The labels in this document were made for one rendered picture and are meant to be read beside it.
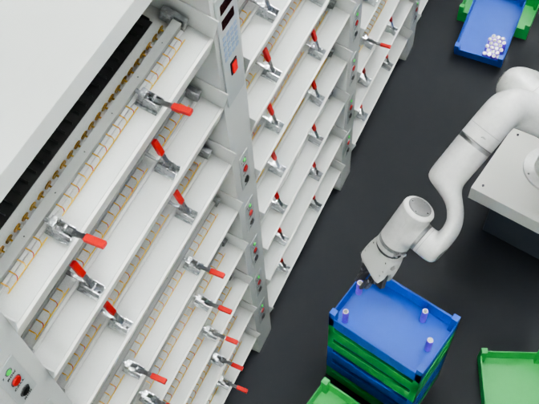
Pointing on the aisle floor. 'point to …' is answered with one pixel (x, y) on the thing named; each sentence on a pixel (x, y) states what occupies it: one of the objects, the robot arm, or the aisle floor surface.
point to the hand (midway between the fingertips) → (364, 280)
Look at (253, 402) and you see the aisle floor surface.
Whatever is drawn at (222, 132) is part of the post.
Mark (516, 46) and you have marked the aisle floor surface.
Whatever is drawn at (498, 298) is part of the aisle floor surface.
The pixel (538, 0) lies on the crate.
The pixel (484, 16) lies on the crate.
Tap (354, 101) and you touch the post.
